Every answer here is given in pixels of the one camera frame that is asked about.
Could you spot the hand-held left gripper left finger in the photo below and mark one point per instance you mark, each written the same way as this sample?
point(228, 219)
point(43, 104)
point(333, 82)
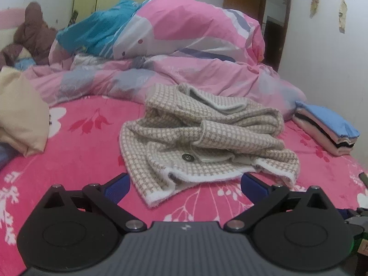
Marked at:
point(118, 185)

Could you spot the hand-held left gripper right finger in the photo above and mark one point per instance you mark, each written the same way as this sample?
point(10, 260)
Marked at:
point(253, 185)

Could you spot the beige houndstooth coat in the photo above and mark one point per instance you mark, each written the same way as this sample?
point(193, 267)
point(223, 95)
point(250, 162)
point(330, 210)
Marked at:
point(201, 138)

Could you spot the grey stick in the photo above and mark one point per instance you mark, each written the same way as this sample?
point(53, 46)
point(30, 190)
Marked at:
point(364, 178)

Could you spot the black folded garment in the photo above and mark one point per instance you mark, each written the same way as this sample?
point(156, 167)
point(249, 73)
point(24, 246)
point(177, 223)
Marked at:
point(343, 145)

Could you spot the grey-blue patterned cloth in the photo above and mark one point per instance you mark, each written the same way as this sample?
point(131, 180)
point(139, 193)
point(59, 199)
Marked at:
point(5, 155)

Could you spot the cream pillow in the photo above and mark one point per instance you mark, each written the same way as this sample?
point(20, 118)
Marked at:
point(20, 115)

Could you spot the light blue cloth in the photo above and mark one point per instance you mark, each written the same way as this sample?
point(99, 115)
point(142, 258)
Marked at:
point(24, 62)

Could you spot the turquoise printed blanket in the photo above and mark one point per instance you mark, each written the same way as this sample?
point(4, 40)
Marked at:
point(92, 31)

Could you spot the brown teddy bear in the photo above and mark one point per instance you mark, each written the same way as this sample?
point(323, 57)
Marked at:
point(34, 34)

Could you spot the pink patterned duvet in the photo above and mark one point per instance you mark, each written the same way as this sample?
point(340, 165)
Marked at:
point(187, 26)

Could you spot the cream hanging cloth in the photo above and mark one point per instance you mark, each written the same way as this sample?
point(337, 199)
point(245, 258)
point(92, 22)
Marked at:
point(342, 14)
point(314, 5)

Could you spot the dark wooden door frame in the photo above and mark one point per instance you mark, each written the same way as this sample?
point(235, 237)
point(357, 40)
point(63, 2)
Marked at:
point(283, 34)

